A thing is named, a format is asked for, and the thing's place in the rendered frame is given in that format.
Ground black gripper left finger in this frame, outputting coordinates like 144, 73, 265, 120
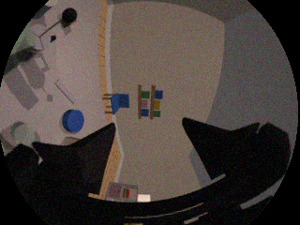
31, 123, 116, 195

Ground glass french press with black knob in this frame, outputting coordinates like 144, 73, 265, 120
20, 7, 78, 65

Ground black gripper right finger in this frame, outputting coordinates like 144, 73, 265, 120
183, 117, 259, 180

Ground brown cube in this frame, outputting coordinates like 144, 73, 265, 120
61, 20, 76, 27

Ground blue short cylinder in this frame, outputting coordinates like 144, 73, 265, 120
61, 110, 83, 132

